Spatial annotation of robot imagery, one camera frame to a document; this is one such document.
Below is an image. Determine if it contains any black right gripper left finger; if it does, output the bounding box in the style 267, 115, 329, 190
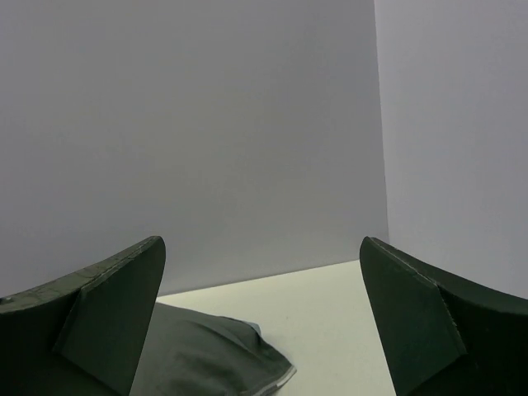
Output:
1, 236, 165, 395

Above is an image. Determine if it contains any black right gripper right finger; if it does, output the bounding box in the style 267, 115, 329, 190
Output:
360, 237, 527, 395

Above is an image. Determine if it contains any blue pillowcase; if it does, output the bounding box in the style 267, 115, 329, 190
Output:
130, 303, 296, 396

